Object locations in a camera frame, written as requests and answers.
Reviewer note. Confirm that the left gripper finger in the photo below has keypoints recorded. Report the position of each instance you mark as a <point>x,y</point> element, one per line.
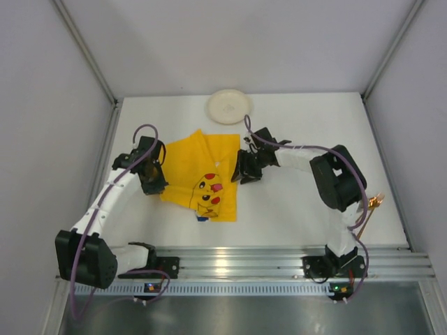
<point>152,185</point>
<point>162,156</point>

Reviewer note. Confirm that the slotted cable duct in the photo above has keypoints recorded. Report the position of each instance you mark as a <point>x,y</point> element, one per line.
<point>208,289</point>

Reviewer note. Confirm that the cream round plate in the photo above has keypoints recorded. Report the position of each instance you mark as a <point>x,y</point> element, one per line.
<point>228,106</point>

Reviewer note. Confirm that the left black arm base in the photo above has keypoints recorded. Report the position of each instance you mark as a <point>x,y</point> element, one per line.
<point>169,265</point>

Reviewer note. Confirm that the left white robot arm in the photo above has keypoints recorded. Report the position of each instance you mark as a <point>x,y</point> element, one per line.
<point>94,251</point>

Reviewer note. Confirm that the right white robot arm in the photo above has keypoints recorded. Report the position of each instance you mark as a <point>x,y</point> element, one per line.
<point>339,182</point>

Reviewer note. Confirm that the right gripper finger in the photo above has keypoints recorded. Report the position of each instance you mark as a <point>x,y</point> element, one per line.
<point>249,178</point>
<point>245,164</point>

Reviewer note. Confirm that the left aluminium frame post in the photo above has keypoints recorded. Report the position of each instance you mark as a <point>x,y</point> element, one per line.
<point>69,22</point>

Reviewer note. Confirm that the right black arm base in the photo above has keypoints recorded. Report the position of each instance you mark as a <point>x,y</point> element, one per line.
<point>324,267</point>

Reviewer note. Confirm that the right aluminium frame post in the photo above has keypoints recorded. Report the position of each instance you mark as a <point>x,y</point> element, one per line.
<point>392,48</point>

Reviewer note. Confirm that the aluminium frame post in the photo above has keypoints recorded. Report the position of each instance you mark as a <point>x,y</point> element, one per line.
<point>69,22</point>
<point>392,48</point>

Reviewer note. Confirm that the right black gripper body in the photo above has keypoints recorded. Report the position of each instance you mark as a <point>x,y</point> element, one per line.
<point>248,167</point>

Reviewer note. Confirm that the aluminium mounting rail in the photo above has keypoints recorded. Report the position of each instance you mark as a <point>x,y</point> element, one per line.
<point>285,263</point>

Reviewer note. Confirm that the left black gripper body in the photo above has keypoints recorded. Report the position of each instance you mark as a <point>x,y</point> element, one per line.
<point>154,182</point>

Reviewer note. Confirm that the gold spoon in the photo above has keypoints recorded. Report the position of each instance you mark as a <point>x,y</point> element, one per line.
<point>373,204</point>

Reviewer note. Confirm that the yellow Pikachu placemat cloth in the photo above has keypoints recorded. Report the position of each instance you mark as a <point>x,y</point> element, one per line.
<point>198,170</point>

